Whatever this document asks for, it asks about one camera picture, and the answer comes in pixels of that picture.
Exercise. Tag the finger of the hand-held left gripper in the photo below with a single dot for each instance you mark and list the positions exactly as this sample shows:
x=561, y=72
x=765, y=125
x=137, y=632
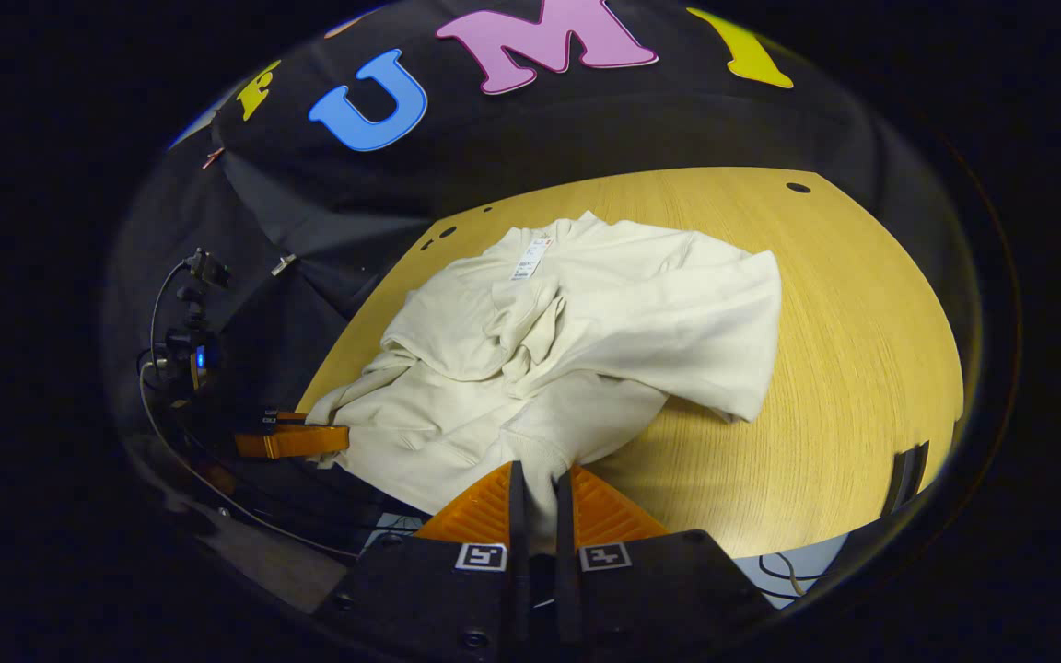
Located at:
x=300, y=440

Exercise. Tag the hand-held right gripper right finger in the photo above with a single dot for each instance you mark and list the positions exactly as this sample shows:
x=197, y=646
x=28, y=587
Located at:
x=567, y=589

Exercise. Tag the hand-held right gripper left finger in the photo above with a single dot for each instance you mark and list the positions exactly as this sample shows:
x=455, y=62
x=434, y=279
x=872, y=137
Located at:
x=519, y=589

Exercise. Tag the white sweatshirt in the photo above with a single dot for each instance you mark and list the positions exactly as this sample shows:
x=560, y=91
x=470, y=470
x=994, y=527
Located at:
x=604, y=322

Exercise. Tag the silver cloth clip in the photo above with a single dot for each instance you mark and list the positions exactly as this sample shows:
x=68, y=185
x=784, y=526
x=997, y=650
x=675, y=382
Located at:
x=284, y=264

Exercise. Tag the copper cloth clip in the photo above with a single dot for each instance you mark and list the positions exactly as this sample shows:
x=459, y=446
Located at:
x=213, y=157

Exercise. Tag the black backdrop cloth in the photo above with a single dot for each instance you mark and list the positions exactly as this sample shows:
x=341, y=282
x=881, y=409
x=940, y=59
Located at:
x=512, y=138

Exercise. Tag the black table edge bracket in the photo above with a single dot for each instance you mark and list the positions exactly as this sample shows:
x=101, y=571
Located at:
x=903, y=474

